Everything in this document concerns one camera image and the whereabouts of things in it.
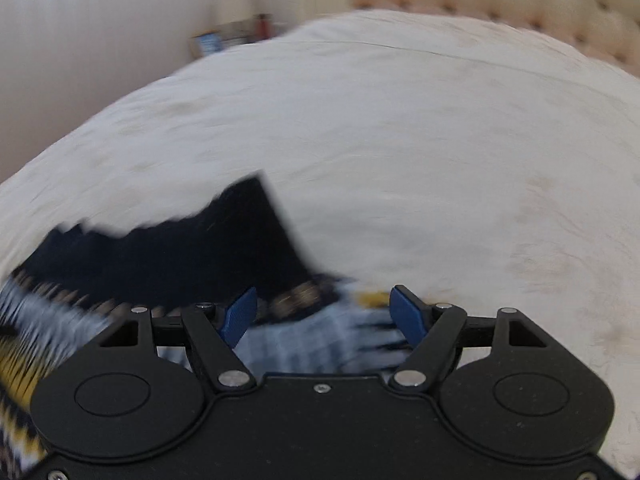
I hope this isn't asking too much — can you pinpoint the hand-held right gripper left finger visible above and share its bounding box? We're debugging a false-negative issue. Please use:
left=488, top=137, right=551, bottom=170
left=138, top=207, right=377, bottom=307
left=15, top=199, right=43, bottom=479
left=97, top=287, right=257, bottom=392

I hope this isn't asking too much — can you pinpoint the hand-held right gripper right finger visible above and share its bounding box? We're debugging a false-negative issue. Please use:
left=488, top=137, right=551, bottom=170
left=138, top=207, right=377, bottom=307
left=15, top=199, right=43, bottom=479
left=389, top=284, right=549, bottom=392

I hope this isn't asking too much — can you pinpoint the patterned knit sweater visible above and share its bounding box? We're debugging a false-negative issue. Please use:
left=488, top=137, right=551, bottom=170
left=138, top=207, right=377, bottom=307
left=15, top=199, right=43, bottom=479
left=0, top=172, right=432, bottom=480

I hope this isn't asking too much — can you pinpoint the white bed blanket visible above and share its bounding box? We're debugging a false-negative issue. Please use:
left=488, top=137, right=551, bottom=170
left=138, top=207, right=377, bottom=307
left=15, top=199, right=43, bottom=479
left=0, top=9, right=640, bottom=476

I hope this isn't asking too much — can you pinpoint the beige tufted headboard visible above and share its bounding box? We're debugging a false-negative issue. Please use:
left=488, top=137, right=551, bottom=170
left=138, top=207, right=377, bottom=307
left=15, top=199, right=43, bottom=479
left=347, top=0, right=640, bottom=78

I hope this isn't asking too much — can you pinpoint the picture frame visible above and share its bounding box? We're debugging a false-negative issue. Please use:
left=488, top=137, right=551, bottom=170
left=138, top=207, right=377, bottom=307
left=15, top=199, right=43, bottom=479
left=191, top=31, right=224, bottom=59

